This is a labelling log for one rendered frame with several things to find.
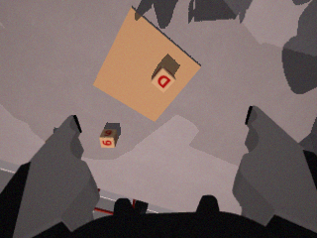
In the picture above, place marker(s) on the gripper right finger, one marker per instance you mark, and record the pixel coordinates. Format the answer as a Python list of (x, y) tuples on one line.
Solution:
[(276, 182)]

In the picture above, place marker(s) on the tan flat mat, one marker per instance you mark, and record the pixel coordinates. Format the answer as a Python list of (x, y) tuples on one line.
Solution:
[(136, 54)]

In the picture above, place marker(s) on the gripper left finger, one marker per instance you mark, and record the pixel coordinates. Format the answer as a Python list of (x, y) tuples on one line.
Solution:
[(54, 193)]

